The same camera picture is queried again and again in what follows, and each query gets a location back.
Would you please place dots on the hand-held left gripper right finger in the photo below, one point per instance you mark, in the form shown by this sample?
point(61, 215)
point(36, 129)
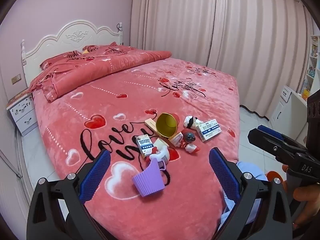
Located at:
point(223, 175)

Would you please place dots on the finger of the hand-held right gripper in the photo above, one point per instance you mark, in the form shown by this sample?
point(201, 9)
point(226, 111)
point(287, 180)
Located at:
point(271, 131)
point(262, 141)

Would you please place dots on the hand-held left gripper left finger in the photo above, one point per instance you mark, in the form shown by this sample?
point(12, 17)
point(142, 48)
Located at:
point(97, 175)

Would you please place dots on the purple ribbed silicone cup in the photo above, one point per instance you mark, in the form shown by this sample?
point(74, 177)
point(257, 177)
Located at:
point(150, 180)

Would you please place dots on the person's right hand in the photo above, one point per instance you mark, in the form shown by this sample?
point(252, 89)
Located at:
point(307, 205)

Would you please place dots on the light blue cloth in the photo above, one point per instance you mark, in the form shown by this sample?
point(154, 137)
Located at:
point(250, 170)

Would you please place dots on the white low cabinet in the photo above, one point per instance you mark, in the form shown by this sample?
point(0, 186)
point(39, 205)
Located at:
point(282, 105)

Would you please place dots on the orange stool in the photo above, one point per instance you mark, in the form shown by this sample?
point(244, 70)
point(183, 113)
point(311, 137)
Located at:
point(272, 175)

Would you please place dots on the large white blue medicine box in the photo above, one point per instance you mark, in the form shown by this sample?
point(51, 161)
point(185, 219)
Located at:
point(208, 130)

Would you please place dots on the red white toy figure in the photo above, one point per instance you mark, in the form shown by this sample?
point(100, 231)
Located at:
point(188, 141)

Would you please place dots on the small white blue medicine box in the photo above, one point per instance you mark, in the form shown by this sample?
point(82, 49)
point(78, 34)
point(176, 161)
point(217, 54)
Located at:
point(144, 146)

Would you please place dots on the red paper cup gold inside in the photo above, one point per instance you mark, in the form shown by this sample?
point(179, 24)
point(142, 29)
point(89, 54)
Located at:
point(166, 126)

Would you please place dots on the white bookshelf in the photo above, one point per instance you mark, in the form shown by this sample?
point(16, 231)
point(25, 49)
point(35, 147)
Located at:
point(313, 62)

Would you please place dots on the white nightstand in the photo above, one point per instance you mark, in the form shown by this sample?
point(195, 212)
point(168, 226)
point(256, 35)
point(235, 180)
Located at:
point(23, 116)

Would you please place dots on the folded pink quilt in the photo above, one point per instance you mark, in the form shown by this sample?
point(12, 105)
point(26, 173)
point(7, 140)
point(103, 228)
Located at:
point(100, 67)

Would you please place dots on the pink printed pillow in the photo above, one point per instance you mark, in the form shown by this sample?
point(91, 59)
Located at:
point(62, 57)
point(100, 47)

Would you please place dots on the yellow plush toy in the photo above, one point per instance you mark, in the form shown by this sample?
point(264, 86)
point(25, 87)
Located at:
point(85, 52)

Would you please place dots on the pink curtain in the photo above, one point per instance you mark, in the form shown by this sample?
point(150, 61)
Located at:
point(200, 30)

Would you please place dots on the white bed headboard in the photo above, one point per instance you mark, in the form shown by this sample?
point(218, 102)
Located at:
point(75, 33)

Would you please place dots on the gold wall socket panel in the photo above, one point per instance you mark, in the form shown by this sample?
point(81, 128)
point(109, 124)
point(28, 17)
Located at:
point(17, 78)

